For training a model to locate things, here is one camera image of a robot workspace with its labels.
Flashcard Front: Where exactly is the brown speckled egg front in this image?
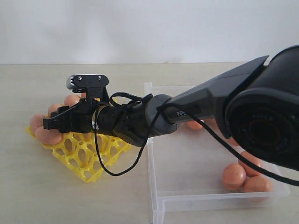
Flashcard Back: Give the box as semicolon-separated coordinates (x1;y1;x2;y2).
221;163;247;190

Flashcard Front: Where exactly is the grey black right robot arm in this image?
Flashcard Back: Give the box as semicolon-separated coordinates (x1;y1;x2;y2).
43;45;299;170

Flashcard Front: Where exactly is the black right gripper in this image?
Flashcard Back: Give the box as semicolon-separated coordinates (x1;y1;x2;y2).
43;99;110;134

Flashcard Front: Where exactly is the yellow plastic egg tray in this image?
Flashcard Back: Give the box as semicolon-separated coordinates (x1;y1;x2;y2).
25;93;133;184

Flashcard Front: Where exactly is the clear plastic box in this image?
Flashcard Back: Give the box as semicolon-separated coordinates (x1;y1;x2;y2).
144;82;291;224

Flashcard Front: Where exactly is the brown speckled egg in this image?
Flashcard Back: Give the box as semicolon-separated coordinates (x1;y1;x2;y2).
226;138;239;147
221;163;247;190
186;121;203;131

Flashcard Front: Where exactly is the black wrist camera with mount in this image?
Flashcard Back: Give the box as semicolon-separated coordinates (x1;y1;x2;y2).
66;74;109;103

